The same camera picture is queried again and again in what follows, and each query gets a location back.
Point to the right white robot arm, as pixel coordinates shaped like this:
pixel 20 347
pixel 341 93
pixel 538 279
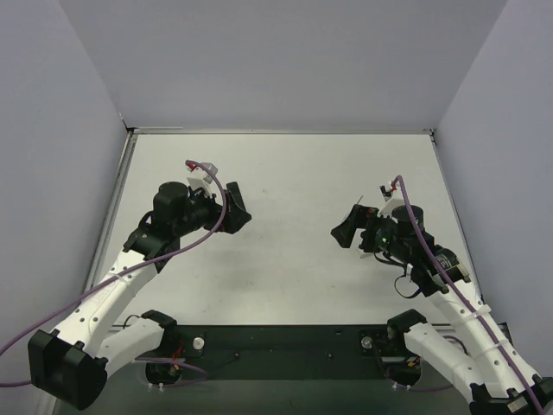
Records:
pixel 489 372

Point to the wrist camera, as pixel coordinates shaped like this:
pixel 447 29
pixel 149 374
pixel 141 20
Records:
pixel 199 178
pixel 393 197

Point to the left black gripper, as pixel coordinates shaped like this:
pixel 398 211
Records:
pixel 225 209

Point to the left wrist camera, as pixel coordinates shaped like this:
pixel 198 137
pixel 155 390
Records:
pixel 199 178

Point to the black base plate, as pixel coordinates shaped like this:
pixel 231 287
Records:
pixel 279 352

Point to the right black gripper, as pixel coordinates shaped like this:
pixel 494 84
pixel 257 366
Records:
pixel 365 227

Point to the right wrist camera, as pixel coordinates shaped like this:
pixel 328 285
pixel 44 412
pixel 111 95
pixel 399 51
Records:
pixel 393 197

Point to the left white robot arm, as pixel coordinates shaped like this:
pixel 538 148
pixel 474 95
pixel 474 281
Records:
pixel 74 360

